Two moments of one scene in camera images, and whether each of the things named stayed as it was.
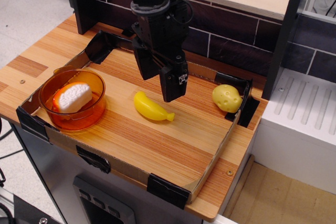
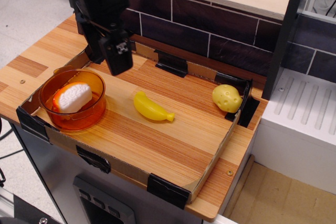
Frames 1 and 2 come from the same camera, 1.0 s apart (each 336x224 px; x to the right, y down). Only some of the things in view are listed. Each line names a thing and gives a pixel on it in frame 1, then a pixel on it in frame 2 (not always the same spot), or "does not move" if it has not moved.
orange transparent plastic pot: x=92 y=115 does not move
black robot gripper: x=165 y=22 -> x=100 y=0
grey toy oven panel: x=98 y=206 does not move
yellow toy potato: x=227 y=97 does not move
